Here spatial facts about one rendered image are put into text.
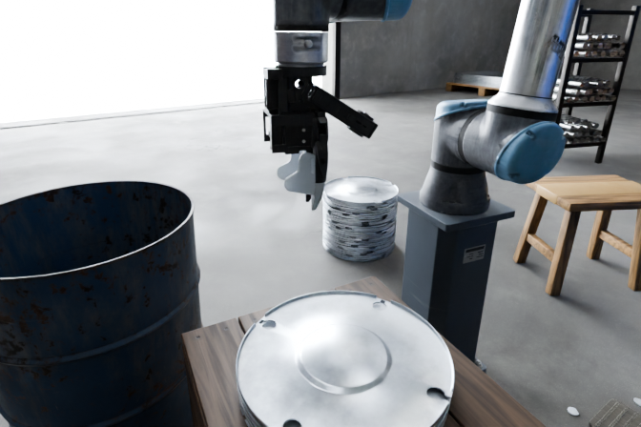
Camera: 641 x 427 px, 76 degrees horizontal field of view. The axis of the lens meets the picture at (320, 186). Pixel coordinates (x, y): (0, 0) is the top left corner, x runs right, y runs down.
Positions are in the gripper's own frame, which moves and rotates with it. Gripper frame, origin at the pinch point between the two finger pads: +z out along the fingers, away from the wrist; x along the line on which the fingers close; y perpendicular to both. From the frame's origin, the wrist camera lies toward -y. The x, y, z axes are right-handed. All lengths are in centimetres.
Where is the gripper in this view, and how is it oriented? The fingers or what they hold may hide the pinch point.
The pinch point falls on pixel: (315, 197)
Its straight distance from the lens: 65.0
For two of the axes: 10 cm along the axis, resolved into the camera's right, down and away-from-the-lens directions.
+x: 2.9, 3.4, -9.0
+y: -9.6, 0.9, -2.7
